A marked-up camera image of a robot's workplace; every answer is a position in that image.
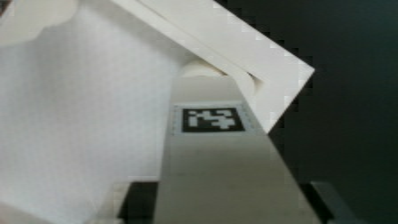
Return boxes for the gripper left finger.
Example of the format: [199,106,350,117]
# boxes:
[91,179,162,224]

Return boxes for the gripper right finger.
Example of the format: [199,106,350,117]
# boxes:
[300,181,363,224]

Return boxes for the white desk tabletop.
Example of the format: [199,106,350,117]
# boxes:
[0,0,313,224]

